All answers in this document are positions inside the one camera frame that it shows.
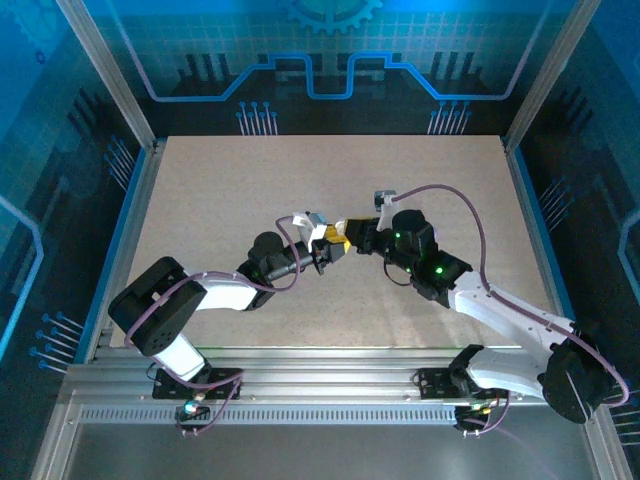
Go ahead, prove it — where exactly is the slotted aluminium cable duct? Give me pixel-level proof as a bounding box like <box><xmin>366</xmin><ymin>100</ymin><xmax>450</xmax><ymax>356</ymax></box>
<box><xmin>79</xmin><ymin>407</ymin><xmax>461</xmax><ymax>426</ymax></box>

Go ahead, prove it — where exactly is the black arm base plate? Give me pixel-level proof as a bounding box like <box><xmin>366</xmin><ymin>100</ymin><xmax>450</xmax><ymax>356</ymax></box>
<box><xmin>152</xmin><ymin>367</ymin><xmax>244</xmax><ymax>401</ymax></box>
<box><xmin>413</xmin><ymin>367</ymin><xmax>476</xmax><ymax>401</ymax></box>

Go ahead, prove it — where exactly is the small LED circuit board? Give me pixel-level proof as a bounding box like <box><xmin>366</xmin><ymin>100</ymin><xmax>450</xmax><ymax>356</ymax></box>
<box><xmin>457</xmin><ymin>399</ymin><xmax>496</xmax><ymax>422</ymax></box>
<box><xmin>174</xmin><ymin>399</ymin><xmax>211</xmax><ymax>422</ymax></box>

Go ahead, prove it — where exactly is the grey metal panel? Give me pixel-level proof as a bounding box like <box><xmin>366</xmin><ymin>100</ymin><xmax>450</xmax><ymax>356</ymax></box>
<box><xmin>29</xmin><ymin>389</ymin><xmax>631</xmax><ymax>480</ymax></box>

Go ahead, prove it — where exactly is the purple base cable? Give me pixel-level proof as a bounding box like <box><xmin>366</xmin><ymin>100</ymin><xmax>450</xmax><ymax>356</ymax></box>
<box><xmin>147</xmin><ymin>364</ymin><xmax>244</xmax><ymax>437</ymax></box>
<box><xmin>459</xmin><ymin>389</ymin><xmax>512</xmax><ymax>437</ymax></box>

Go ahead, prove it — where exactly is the aluminium side rail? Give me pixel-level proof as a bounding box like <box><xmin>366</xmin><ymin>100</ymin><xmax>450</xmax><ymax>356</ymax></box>
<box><xmin>501</xmin><ymin>138</ymin><xmax>576</xmax><ymax>361</ymax></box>
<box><xmin>84</xmin><ymin>139</ymin><xmax>167</xmax><ymax>351</ymax></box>

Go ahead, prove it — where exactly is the aluminium frame post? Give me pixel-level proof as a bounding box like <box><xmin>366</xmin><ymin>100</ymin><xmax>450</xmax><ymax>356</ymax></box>
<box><xmin>57</xmin><ymin>0</ymin><xmax>161</xmax><ymax>151</ymax></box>
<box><xmin>502</xmin><ymin>0</ymin><xmax>601</xmax><ymax>151</ymax></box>

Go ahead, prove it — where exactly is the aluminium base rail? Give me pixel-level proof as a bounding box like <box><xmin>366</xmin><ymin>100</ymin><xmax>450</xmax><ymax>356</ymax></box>
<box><xmin>59</xmin><ymin>344</ymin><xmax>601</xmax><ymax>406</ymax></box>

